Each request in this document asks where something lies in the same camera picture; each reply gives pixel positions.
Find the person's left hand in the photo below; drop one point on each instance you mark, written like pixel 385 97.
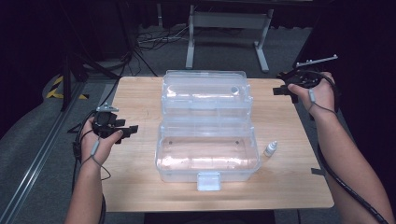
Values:
pixel 93 149

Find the clear plastic storage box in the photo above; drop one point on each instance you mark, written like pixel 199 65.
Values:
pixel 205 155

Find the aluminium floor rail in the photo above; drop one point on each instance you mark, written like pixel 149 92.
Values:
pixel 37 161

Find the black curtain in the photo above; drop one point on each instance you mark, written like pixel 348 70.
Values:
pixel 174 12

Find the person's black clothing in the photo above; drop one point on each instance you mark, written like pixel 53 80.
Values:
pixel 208 218

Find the black tripod stand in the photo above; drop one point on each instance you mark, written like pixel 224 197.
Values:
pixel 66 81

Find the grey metal desk frame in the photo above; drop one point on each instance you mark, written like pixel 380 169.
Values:
pixel 229 20

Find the yellow black floor tape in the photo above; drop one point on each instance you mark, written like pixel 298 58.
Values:
pixel 57 81

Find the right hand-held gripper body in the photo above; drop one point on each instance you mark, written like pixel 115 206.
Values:
pixel 303 77

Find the person's right hand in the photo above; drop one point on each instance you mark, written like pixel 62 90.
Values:
pixel 322 93

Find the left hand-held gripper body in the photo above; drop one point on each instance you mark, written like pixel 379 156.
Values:
pixel 104 123

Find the small white dropper bottle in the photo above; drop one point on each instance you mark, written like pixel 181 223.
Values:
pixel 269 151

